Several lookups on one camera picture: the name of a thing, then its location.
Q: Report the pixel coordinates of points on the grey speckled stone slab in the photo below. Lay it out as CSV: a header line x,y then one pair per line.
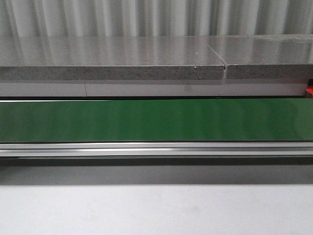
x,y
108,58

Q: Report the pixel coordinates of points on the aluminium conveyor side rail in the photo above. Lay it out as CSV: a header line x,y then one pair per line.
x,y
153,150

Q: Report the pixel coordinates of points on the white panel under slabs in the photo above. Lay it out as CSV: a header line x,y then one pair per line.
x,y
91,88

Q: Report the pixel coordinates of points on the white pleated curtain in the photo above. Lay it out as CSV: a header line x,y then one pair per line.
x,y
154,17

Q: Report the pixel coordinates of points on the red plastic tray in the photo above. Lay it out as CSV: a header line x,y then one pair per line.
x,y
309,92

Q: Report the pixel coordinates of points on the green conveyor belt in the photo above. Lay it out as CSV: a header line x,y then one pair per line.
x,y
251,119

